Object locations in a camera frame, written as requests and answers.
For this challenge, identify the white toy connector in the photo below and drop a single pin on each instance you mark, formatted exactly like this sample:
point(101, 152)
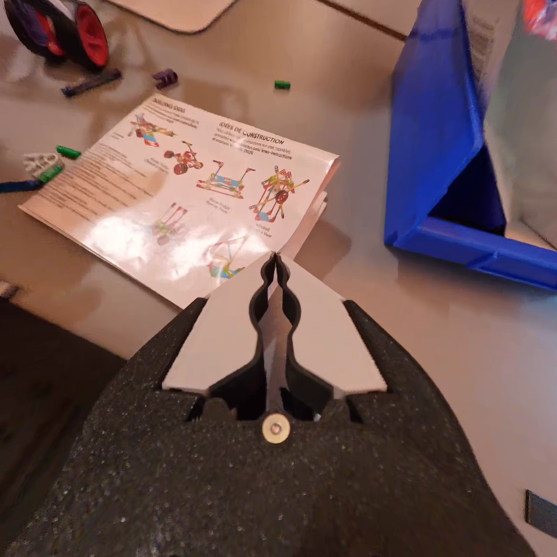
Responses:
point(41, 161)

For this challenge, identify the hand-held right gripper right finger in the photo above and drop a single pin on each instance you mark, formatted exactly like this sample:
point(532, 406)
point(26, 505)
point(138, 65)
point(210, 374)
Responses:
point(335, 343)

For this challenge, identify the blue plastic bin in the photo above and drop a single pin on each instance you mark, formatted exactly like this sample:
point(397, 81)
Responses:
point(435, 130)

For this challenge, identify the dark grey flat piece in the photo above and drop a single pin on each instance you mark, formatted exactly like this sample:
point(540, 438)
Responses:
point(542, 507)

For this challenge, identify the black toy wheels red hubs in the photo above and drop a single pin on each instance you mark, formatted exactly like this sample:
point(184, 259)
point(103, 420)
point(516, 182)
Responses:
point(89, 39)

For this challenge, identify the purple toy connector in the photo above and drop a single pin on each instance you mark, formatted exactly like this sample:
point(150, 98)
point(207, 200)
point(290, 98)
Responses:
point(165, 78)

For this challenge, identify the small green toy connector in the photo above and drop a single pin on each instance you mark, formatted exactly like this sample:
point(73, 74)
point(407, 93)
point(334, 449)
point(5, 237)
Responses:
point(68, 152)
point(282, 84)
point(50, 174)

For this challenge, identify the white instruction booklet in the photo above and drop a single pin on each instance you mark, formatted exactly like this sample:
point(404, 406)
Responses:
point(174, 196)

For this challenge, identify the white rounded base board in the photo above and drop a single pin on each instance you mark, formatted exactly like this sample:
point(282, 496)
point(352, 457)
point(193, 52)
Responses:
point(182, 15)

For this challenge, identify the dark blue toy rod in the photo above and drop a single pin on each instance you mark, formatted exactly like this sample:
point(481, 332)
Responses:
point(19, 186)
point(93, 82)

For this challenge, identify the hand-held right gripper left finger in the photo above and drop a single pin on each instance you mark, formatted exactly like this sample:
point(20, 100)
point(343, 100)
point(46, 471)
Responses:
point(213, 343)

